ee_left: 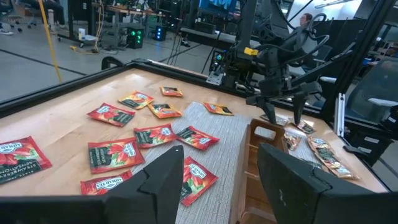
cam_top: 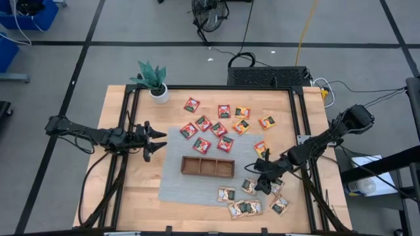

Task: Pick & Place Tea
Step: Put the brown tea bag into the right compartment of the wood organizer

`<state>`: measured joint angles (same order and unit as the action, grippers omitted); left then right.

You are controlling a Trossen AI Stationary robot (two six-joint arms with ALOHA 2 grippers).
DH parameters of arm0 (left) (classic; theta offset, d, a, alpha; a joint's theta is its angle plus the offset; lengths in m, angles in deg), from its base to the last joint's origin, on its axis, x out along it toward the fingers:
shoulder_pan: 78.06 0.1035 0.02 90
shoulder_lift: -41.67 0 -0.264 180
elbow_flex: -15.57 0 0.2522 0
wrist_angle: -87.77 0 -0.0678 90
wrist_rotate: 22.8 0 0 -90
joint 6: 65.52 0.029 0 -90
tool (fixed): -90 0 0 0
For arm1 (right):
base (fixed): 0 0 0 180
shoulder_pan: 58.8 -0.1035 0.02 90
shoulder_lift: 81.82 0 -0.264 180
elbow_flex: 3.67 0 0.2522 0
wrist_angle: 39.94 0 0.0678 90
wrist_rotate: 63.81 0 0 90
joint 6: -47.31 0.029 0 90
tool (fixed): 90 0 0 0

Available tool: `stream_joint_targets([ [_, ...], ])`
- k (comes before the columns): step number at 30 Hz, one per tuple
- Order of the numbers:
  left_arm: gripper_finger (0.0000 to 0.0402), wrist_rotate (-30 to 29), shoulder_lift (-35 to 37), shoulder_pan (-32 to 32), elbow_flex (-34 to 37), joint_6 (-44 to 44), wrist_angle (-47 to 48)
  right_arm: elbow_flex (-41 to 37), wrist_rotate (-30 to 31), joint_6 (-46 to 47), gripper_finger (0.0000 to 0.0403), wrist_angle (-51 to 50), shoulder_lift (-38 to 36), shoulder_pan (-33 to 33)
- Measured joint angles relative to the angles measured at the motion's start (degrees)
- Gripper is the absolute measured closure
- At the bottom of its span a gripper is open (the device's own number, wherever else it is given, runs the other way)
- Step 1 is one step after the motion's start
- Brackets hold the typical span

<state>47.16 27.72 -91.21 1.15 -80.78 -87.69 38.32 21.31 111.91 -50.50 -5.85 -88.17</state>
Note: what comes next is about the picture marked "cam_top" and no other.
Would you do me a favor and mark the wooden three-compartment tray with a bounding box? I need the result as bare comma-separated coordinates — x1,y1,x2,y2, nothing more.
180,155,236,179

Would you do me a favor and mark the yellow hanging cable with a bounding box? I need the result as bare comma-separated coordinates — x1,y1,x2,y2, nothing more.
294,0,319,66

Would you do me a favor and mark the snake plant in white pot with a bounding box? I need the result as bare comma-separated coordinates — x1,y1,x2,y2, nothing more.
129,60,171,105

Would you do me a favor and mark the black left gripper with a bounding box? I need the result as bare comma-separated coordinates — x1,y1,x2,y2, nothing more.
130,120,168,163

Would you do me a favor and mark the grey woven mat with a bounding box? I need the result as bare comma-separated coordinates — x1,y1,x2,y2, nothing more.
157,126,268,208

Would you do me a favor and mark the black device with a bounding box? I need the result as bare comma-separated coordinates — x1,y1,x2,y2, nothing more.
15,0,45,16

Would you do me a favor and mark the white cardboard box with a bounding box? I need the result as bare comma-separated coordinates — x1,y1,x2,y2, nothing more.
343,154,400,197

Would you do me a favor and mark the black hanging cable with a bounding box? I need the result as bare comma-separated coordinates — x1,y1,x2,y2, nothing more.
227,0,257,69

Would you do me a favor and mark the black metal stand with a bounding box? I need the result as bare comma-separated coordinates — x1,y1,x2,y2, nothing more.
339,77,420,236

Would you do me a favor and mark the white cable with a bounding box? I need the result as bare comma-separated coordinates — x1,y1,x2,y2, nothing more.
311,77,336,109

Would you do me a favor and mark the black perforated computer case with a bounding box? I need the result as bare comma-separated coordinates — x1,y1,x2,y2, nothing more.
227,66,312,88

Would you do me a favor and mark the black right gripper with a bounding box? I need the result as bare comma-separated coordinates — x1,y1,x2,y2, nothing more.
254,149,291,195

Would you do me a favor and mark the blue plastic bin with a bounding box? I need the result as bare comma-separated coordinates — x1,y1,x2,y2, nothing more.
0,32,20,73
0,0,60,31

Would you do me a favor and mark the black floor fan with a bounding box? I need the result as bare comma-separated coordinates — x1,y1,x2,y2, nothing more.
191,0,230,46

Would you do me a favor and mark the red tea packet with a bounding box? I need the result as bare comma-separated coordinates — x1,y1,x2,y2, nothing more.
179,122,199,140
183,96,201,114
194,115,213,132
209,121,229,138
217,135,235,153
217,104,232,119
192,136,212,155

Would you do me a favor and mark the black aluminium table frame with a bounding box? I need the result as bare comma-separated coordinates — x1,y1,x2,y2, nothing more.
73,84,354,236

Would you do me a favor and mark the grey metal cart base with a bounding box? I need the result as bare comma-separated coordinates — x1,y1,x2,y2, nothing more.
0,72,31,83

